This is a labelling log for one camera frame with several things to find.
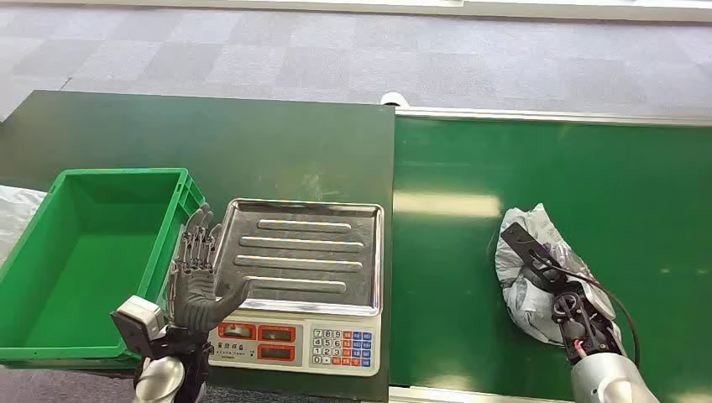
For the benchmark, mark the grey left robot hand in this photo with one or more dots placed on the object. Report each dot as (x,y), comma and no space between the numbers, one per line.
(194,295)

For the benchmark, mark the grey plastic mailer package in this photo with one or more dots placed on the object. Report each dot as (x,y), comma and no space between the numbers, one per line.
(525,300)

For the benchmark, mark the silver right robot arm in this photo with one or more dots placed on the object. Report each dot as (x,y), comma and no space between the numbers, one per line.
(603,381)

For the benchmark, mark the green plastic basket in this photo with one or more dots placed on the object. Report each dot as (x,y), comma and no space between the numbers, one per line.
(83,261)

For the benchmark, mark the steel weighing tray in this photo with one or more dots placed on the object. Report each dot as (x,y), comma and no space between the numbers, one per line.
(306,250)

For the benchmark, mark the white electronic scale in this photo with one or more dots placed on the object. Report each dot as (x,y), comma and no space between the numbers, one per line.
(289,342)

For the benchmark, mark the white plastic bag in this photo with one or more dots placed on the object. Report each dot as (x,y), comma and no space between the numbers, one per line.
(16,217)

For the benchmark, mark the white round cap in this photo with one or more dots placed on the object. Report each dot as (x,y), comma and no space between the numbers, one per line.
(394,99)

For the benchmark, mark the green conveyor belt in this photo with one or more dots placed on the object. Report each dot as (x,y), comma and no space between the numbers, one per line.
(556,167)

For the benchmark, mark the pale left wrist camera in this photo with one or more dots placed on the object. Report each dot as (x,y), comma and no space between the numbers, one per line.
(136,325)

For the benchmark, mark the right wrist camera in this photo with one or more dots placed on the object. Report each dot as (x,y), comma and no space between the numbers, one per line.
(520,239)

